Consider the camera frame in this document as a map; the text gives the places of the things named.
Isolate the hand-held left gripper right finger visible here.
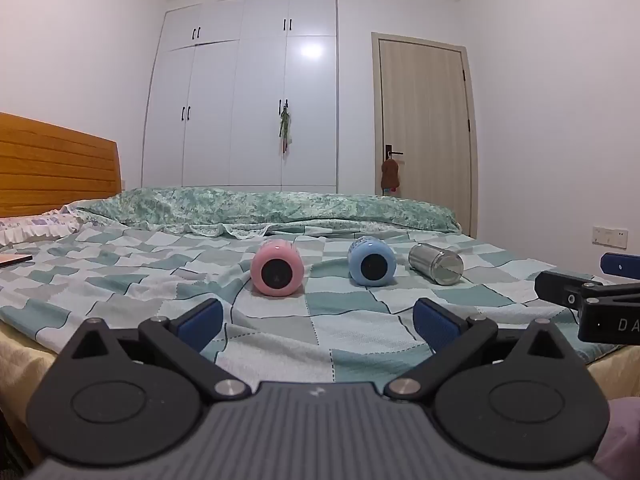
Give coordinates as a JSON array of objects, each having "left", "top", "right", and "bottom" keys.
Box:
[{"left": 383, "top": 297, "right": 569, "bottom": 402}]

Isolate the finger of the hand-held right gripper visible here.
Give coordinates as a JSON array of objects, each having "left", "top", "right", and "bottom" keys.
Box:
[
  {"left": 534, "top": 270, "right": 640, "bottom": 311},
  {"left": 600, "top": 252, "right": 640, "bottom": 281}
]

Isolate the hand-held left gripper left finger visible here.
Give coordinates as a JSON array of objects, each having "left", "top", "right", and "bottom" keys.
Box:
[{"left": 70, "top": 298, "right": 252, "bottom": 402}]

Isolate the stainless steel cup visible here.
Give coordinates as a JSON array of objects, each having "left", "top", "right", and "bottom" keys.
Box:
[{"left": 408, "top": 242, "right": 465, "bottom": 286}]

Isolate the blue cup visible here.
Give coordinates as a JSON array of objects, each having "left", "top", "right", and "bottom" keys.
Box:
[{"left": 347, "top": 236, "right": 398, "bottom": 288}]

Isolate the pink cup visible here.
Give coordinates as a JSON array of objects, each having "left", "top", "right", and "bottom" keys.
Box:
[{"left": 250, "top": 239, "right": 304, "bottom": 296}]

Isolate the green checkered blanket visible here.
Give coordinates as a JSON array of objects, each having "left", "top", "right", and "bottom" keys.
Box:
[{"left": 0, "top": 219, "right": 608, "bottom": 387}]

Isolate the person's pink clothing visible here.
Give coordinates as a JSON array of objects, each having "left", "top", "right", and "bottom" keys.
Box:
[{"left": 591, "top": 394, "right": 640, "bottom": 480}]

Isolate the green floral quilt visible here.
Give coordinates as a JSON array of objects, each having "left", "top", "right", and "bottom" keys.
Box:
[{"left": 65, "top": 186, "right": 462, "bottom": 239}]

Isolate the brown hanging toy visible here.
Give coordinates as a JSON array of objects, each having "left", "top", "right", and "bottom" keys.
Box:
[{"left": 380, "top": 156, "right": 403, "bottom": 197}]

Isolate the purple floral pillow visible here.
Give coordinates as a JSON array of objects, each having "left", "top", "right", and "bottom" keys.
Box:
[{"left": 0, "top": 209, "right": 85, "bottom": 249}]

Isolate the green hanging ornament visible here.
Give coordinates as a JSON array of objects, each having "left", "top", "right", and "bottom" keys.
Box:
[{"left": 278, "top": 102, "right": 292, "bottom": 159}]

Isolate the beige door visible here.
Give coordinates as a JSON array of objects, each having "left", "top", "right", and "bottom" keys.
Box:
[{"left": 370, "top": 31, "right": 479, "bottom": 239}]

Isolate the wooden headboard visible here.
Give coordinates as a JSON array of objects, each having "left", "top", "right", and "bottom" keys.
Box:
[{"left": 0, "top": 112, "right": 123, "bottom": 219}]

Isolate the white wardrobe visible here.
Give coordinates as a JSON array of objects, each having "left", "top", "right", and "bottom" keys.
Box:
[{"left": 141, "top": 0, "right": 340, "bottom": 195}]

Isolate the white wall socket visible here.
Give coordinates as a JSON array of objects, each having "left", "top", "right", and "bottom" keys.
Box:
[{"left": 592, "top": 225, "right": 629, "bottom": 250}]

